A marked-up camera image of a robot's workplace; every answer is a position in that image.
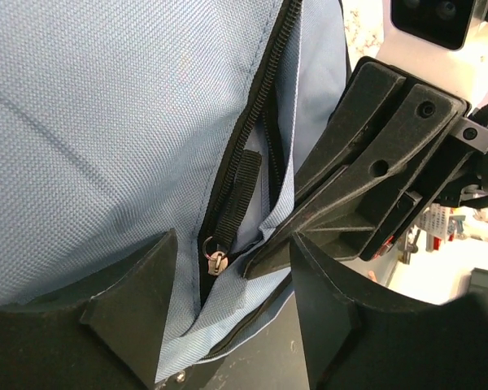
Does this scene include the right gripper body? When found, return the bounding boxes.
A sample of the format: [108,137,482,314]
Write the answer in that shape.
[359,104,488,261]

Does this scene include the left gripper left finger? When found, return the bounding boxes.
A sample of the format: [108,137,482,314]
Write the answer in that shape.
[0,230,178,389]

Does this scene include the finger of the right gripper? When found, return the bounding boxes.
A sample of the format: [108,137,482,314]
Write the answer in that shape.
[244,84,466,280]
[294,57,406,203]

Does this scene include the blue backpack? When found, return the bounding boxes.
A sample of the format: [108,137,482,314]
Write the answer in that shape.
[0,1,349,388]

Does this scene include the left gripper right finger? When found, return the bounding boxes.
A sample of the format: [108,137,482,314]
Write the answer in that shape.
[290,234,488,389]

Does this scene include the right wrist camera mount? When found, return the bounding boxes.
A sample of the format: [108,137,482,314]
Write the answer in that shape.
[377,0,488,70]

